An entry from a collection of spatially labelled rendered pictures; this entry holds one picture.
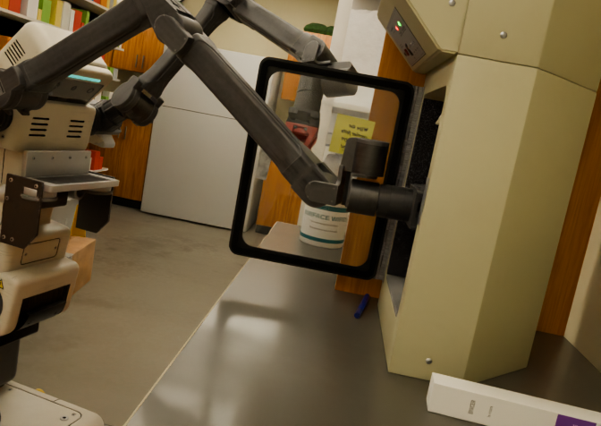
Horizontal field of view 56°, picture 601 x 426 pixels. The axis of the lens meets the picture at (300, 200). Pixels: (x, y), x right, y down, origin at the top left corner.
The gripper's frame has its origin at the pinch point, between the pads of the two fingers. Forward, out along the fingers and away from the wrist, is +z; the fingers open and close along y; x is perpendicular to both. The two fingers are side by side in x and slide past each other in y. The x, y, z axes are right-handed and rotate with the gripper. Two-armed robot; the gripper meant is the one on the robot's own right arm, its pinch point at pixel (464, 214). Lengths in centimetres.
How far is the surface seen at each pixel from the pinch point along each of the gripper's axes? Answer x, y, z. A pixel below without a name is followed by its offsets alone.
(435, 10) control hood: -28.6, -14.4, -12.5
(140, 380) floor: 115, 140, -95
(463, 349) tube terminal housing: 18.0, -14.1, 0.6
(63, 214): 55, 182, -160
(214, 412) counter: 23, -35, -31
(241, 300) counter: 22.9, 3.9, -35.7
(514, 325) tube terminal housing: 15.6, -5.9, 9.8
